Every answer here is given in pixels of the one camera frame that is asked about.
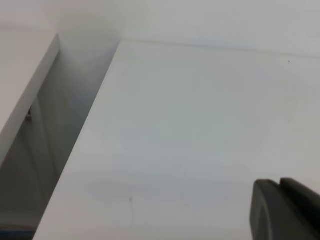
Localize white side table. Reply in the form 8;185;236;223
0;27;60;161

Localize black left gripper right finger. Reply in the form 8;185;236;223
280;178;320;220

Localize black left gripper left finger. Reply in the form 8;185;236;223
250;179;320;240

